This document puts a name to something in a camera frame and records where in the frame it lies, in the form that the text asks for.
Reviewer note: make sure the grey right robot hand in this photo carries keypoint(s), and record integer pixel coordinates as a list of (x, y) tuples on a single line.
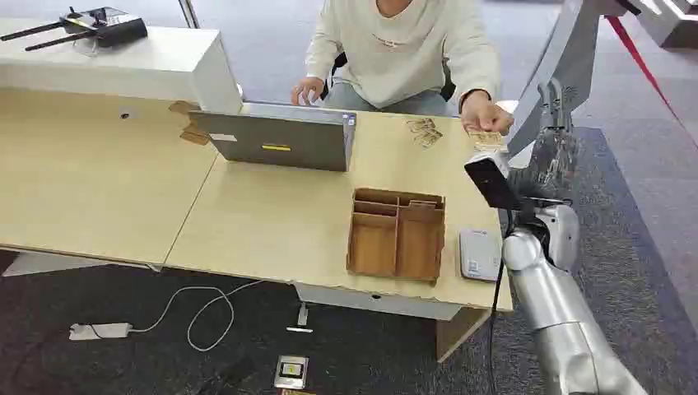
[(551, 163)]

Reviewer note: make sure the person's right hand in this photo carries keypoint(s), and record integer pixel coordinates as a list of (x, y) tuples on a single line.
[(307, 90)]

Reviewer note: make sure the person's left hand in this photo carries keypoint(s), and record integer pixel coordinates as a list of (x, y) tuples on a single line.
[(482, 113)]

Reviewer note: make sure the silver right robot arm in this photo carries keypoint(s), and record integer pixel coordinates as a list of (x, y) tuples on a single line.
[(556, 316)]

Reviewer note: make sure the black chair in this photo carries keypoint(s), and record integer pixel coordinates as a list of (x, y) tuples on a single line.
[(448, 87)]

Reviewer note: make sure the grey laptop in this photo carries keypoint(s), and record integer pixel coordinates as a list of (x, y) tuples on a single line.
[(283, 139)]

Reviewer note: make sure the person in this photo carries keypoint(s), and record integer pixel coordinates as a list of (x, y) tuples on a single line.
[(403, 49)]

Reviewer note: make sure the small white device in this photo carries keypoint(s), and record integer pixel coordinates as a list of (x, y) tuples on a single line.
[(479, 254)]

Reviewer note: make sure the brown cardboard scraps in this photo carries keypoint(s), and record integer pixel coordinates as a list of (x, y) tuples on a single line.
[(191, 131)]

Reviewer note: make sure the grey metal pole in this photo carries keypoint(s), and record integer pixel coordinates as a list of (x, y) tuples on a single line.
[(189, 13)]

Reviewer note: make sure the wooden card box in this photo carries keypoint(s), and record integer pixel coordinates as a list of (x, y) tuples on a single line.
[(397, 235)]

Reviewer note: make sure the white raised counter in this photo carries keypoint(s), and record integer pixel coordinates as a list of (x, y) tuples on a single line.
[(120, 65)]

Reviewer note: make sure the wooden desk leg panel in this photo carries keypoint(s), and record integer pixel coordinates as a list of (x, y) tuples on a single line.
[(458, 333)]

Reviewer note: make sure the black router with antennas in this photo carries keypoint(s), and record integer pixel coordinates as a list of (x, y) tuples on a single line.
[(103, 26)]

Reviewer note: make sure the silver floor socket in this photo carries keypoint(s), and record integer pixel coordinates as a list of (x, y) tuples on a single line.
[(291, 372)]

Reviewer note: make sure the white power adapter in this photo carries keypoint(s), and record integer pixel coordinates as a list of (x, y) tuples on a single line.
[(101, 331)]

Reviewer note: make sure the grey slanted stand post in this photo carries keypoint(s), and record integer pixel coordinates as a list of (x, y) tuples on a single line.
[(567, 60)]

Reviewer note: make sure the white metal bracket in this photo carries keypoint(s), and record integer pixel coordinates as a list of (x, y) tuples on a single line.
[(301, 320)]

